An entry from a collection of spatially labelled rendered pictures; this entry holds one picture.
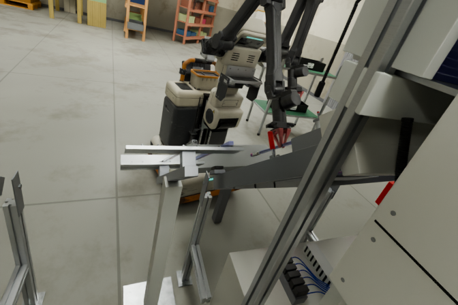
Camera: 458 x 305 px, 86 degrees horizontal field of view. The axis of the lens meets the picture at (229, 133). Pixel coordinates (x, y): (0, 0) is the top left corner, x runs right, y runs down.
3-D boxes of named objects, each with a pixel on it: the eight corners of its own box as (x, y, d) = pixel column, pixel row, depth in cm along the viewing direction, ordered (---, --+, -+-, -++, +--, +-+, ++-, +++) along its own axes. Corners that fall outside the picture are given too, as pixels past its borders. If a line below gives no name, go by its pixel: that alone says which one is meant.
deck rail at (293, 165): (213, 189, 111) (212, 175, 113) (217, 189, 112) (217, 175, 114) (334, 171, 48) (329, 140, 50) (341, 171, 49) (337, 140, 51)
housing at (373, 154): (327, 178, 53) (317, 115, 56) (456, 176, 71) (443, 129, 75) (359, 173, 45) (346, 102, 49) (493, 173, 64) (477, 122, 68)
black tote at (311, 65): (287, 65, 307) (290, 56, 302) (281, 61, 321) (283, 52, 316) (322, 72, 329) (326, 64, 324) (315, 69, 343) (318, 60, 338)
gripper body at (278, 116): (295, 127, 101) (293, 110, 103) (274, 125, 97) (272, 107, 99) (285, 131, 107) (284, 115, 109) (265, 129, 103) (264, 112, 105)
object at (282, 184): (217, 189, 112) (217, 173, 114) (328, 186, 138) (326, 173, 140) (218, 189, 111) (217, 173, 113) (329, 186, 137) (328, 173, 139)
